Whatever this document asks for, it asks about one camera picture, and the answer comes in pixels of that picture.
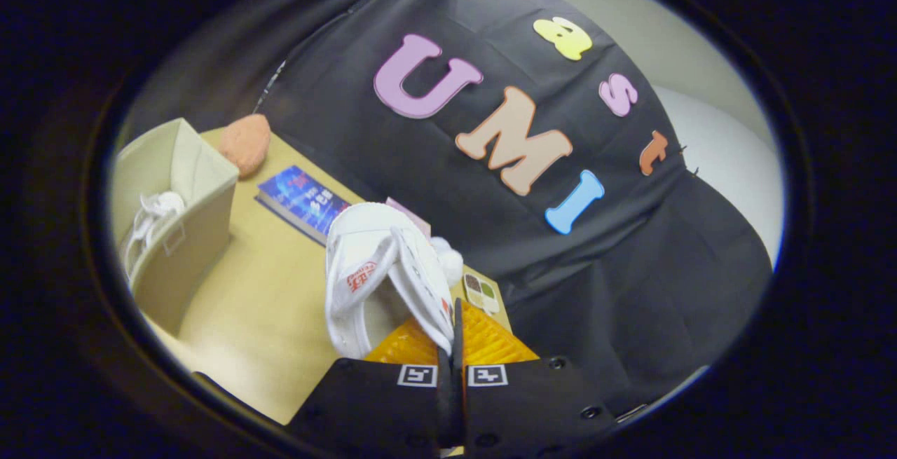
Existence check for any white fluffy ball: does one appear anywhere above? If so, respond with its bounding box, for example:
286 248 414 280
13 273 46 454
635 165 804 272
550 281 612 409
430 237 465 287

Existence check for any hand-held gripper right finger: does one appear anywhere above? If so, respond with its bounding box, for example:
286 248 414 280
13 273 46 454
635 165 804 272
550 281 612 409
452 298 619 459

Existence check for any white shoe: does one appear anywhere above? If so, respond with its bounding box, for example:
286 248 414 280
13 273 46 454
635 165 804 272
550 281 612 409
324 203 457 361
124 191 187 272

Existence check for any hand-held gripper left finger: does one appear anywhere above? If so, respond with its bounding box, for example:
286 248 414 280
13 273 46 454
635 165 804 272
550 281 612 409
287 315 451 459

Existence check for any white tray with colour swatches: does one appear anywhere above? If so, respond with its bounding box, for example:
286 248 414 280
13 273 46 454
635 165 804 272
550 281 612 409
463 273 501 315

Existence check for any black backdrop cloth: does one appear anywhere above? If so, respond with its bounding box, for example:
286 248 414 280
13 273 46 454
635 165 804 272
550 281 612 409
133 0 773 419

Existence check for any orange round plush pad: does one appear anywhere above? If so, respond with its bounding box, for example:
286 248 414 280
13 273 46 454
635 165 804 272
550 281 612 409
219 114 273 179

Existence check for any blue cover book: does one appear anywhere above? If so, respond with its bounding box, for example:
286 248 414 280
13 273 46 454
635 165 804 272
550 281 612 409
254 165 352 247

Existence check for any beige fabric storage box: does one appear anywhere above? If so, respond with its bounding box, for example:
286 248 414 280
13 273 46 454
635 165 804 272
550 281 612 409
111 118 240 338

